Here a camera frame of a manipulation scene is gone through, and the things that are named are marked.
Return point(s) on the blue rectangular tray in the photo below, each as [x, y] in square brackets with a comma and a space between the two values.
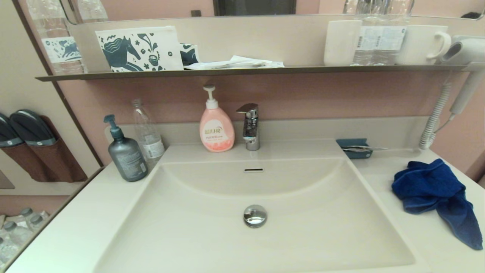
[350, 142]

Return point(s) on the pink hand soap pump bottle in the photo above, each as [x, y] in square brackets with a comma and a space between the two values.
[216, 132]

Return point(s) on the clear empty plastic bottle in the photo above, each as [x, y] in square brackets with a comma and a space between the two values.
[149, 140]

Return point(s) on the dark metal wall shelf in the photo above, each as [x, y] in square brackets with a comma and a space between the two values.
[246, 71]

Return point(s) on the white horse print pouch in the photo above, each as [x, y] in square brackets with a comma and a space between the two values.
[166, 45]

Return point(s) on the white plastic amenity packets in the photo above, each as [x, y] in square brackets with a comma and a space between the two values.
[242, 62]

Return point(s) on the white wall hair dryer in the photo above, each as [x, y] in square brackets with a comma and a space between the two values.
[470, 47]

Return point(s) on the wall mirror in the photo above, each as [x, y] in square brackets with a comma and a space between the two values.
[159, 7]

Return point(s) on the white vanity sink basin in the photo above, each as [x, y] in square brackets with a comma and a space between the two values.
[212, 242]

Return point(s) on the grey pump bottle teal nozzle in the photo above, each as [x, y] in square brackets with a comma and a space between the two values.
[127, 159]

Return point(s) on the chrome drain stopper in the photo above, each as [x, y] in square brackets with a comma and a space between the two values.
[255, 216]

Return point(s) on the dark grey slipper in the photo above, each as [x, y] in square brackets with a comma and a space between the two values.
[7, 131]
[32, 127]

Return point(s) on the capped plastic water bottle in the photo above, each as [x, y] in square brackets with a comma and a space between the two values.
[9, 227]
[26, 211]
[36, 220]

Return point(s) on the small dark print pouch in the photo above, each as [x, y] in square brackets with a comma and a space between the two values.
[188, 55]

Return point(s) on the water bottle horse label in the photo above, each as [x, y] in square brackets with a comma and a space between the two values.
[60, 49]

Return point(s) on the brown fabric slipper pocket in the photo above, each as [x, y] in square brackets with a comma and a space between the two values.
[60, 163]
[21, 159]

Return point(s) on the blue microfibre cloth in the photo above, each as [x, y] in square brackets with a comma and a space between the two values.
[428, 185]

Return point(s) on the white ribbed cup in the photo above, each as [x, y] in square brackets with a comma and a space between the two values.
[341, 43]

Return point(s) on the white packaged toothbrush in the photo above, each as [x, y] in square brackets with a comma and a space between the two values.
[360, 148]

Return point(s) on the chrome faucet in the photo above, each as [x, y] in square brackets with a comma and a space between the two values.
[252, 131]

